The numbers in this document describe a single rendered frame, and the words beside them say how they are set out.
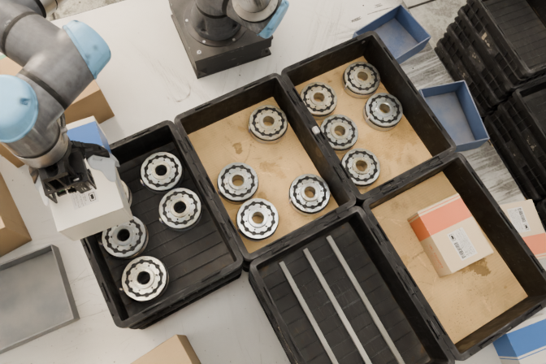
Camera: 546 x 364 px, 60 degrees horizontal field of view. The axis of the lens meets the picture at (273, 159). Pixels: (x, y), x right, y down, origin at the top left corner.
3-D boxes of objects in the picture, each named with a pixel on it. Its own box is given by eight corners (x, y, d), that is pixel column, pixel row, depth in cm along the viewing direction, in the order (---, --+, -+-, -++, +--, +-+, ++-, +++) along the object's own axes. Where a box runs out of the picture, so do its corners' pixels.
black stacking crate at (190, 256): (68, 185, 121) (53, 171, 111) (176, 137, 128) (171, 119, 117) (130, 331, 110) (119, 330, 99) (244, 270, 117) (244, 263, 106)
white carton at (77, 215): (48, 153, 99) (31, 136, 91) (105, 134, 102) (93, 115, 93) (73, 241, 93) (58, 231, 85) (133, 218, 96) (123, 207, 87)
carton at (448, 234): (478, 257, 120) (494, 252, 113) (439, 277, 117) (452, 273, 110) (445, 201, 125) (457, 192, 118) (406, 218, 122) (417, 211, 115)
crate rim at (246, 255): (172, 121, 119) (171, 117, 117) (277, 75, 126) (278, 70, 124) (246, 264, 108) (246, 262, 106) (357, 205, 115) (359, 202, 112)
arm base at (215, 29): (187, 1, 144) (184, -21, 135) (236, -5, 147) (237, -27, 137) (195, 44, 140) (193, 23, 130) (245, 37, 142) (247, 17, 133)
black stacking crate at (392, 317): (246, 270, 117) (247, 263, 106) (348, 216, 123) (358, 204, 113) (329, 431, 106) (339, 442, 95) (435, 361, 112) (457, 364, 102)
